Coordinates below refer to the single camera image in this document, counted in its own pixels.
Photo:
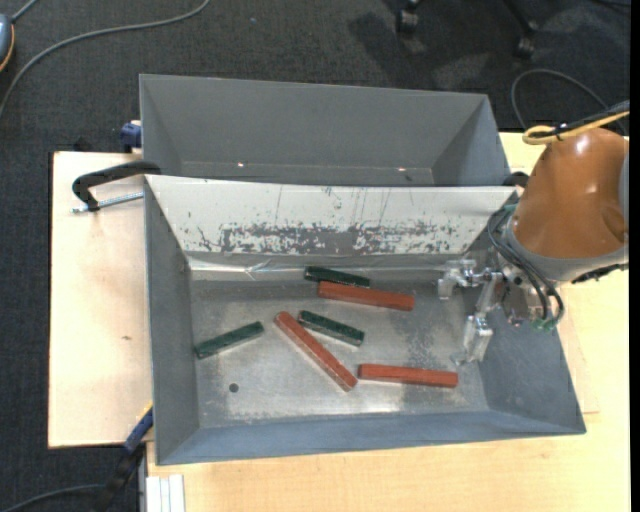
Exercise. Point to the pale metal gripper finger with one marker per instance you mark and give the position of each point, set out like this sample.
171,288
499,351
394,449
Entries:
477,332
467,276

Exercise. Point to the red-brown flat block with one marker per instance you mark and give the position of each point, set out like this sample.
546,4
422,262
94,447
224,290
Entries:
366,296
315,351
407,375

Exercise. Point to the dark green flat block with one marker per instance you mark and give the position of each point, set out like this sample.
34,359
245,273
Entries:
336,276
229,340
331,328

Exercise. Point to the grey metal bin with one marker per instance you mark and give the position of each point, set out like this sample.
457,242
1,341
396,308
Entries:
310,410

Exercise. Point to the pale wood flat board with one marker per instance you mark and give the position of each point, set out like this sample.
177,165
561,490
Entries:
95,300

